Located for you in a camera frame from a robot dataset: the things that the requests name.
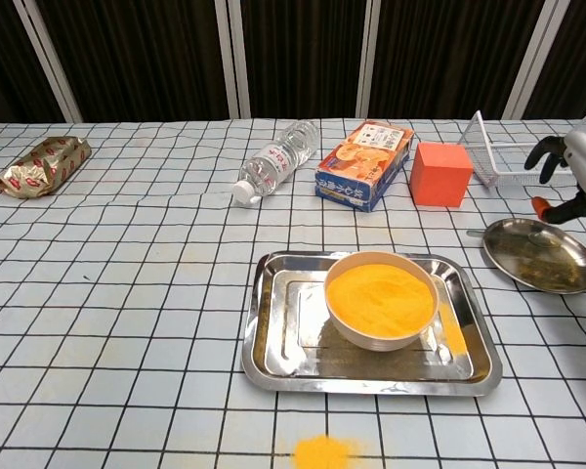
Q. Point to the small metal spoon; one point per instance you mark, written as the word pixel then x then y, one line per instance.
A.
pixel 474 233

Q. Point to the bowl of orange powder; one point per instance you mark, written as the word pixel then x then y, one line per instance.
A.
pixel 381 303

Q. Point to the rectangular steel tray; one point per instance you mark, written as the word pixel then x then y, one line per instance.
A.
pixel 283 342

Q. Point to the white grid-patterned tablecloth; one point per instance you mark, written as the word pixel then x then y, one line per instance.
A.
pixel 127 293

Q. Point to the round steel plate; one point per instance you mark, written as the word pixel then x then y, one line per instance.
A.
pixel 517 259

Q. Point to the orange blue snack box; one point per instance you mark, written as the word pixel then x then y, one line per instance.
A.
pixel 361 161

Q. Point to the clear plastic water bottle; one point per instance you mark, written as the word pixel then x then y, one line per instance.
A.
pixel 273 163

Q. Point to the spilled orange powder pile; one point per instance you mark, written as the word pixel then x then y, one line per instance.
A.
pixel 322 454

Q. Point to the black folding screen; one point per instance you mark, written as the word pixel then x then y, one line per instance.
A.
pixel 127 49

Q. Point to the gold foil snack packet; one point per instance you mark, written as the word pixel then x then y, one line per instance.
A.
pixel 39 168

